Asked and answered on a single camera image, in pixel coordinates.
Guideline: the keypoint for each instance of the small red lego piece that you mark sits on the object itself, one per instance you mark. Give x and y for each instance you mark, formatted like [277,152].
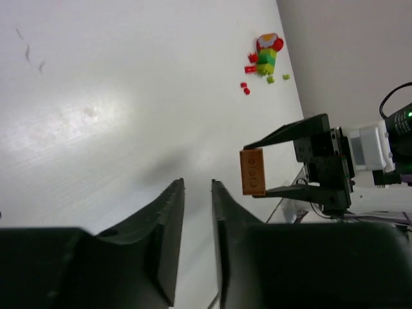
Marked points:
[250,69]

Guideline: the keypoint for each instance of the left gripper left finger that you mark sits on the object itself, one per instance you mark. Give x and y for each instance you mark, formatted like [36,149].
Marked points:
[133,264]

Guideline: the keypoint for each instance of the red green yellow lego tower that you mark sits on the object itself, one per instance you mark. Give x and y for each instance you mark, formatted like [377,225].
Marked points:
[268,46]

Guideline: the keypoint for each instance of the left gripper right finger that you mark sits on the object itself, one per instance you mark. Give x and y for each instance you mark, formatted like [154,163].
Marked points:
[308,265]

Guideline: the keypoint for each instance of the small lime lego piece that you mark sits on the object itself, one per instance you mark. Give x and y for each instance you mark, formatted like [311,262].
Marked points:
[270,79]

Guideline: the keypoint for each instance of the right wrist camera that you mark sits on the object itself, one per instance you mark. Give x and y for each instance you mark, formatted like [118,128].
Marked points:
[370,151]

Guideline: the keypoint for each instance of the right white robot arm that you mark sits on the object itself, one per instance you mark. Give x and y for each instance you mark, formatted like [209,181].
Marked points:
[390,198]

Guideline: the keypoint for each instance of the small red lego stud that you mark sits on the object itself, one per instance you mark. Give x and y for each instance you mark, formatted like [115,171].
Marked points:
[244,87]

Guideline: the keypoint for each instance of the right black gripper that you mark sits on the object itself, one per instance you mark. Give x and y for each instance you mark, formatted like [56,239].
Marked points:
[328,166]

